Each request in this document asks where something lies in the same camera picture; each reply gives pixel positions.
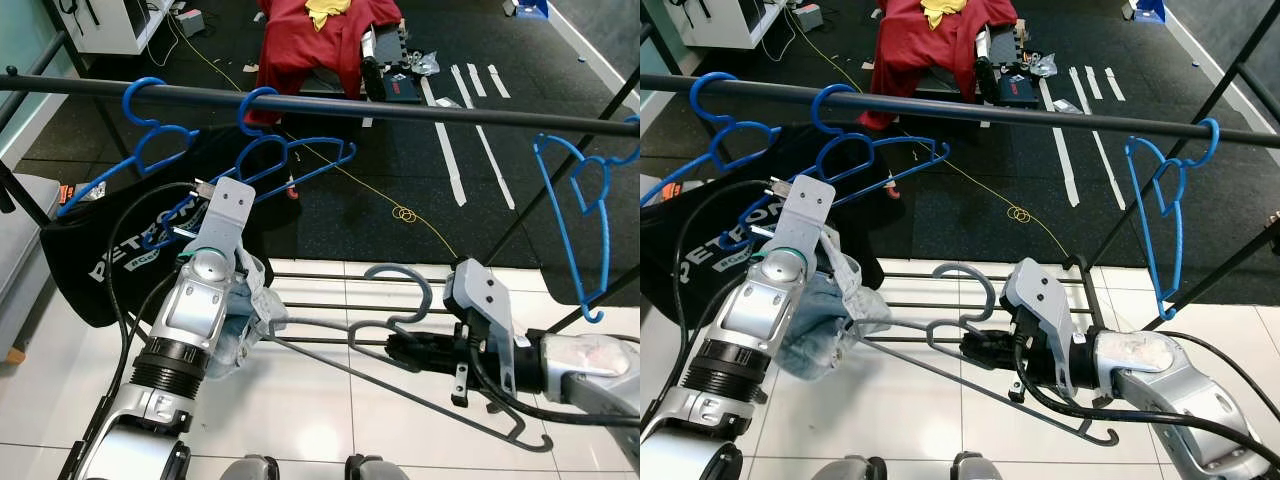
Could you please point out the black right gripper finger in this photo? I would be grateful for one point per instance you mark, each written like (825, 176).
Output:
(400, 359)
(400, 343)
(976, 357)
(976, 341)

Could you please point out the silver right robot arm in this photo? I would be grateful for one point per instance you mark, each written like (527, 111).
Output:
(1140, 360)
(590, 365)

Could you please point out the robot left leg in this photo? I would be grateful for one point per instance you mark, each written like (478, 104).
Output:
(250, 468)
(852, 468)

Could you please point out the black printed t-shirt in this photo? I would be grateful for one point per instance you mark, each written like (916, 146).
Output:
(100, 260)
(690, 260)

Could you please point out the robot right leg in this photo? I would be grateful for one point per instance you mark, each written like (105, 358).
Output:
(982, 467)
(378, 468)

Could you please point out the grey cushioned ottoman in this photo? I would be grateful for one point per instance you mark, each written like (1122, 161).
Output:
(15, 260)

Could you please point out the robot leg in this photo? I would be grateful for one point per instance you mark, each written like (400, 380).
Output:
(852, 468)
(378, 468)
(982, 467)
(250, 468)

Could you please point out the short white tape strip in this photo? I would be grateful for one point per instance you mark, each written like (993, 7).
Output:
(477, 80)
(1113, 84)
(498, 80)
(1092, 82)

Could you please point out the black metal clothes rack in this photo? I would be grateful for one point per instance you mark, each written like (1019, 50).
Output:
(400, 108)
(1000, 113)

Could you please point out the yellow cloth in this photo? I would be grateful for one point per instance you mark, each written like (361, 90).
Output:
(943, 12)
(328, 12)

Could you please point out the blue tool case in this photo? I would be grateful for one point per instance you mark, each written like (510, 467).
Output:
(1020, 90)
(405, 90)

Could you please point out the long white tape strip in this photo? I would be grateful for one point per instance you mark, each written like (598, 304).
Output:
(485, 140)
(1098, 140)
(1060, 145)
(445, 145)

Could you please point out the light blue denim garment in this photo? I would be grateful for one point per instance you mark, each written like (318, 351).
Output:
(250, 320)
(820, 330)

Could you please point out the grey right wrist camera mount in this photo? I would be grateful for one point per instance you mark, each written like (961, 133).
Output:
(1040, 295)
(480, 295)

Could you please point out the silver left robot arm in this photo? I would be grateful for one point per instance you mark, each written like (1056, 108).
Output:
(190, 320)
(765, 310)

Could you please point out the white cabinet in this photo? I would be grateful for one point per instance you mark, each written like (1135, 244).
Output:
(110, 25)
(720, 22)

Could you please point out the blue dustpan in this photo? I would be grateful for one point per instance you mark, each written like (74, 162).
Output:
(1149, 9)
(532, 8)

